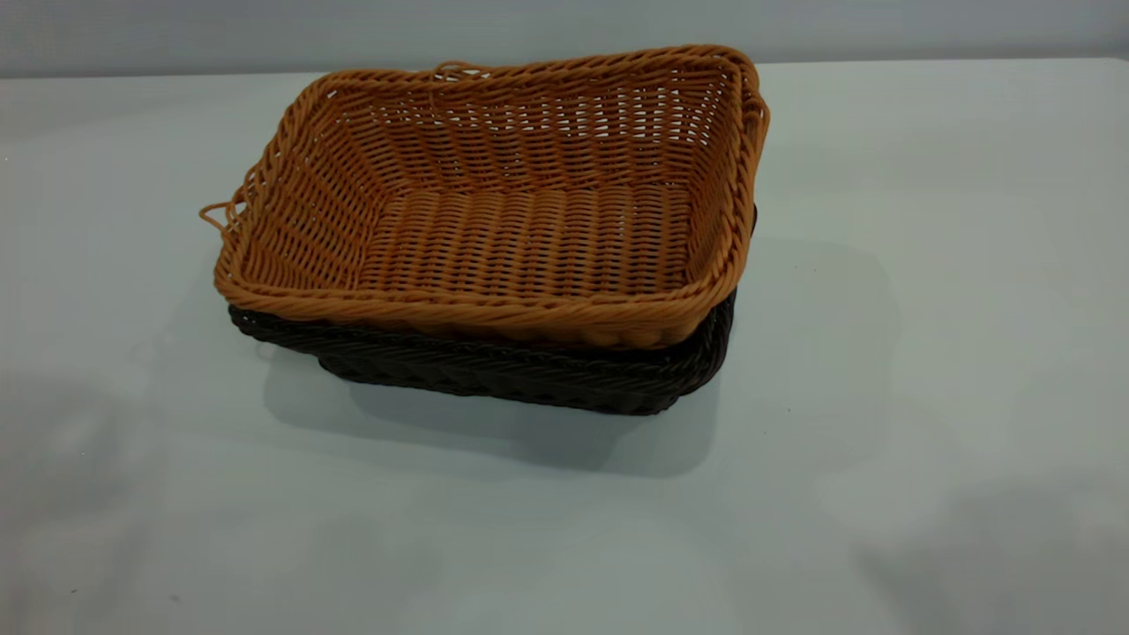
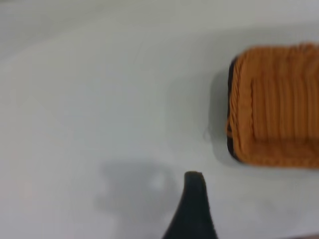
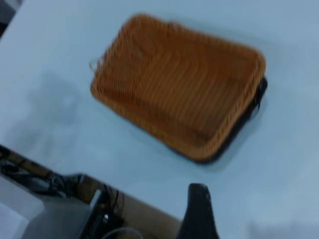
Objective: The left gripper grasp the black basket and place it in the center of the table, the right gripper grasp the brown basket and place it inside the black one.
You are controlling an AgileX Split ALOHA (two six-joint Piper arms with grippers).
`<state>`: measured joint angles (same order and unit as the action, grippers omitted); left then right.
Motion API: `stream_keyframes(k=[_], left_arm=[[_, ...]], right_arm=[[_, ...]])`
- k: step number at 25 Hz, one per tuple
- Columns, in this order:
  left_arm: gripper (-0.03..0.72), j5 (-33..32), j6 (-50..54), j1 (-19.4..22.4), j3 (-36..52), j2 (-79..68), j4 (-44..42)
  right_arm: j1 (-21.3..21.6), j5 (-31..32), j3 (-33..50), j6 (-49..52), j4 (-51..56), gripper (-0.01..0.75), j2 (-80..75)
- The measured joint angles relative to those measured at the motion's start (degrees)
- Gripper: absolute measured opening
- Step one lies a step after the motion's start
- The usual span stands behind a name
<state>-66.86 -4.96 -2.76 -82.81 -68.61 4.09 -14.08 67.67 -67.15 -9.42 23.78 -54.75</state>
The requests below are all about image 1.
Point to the black woven plastic basket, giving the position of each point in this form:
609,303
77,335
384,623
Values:
529,379

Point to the orange woven plastic basket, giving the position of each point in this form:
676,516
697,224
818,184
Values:
529,238

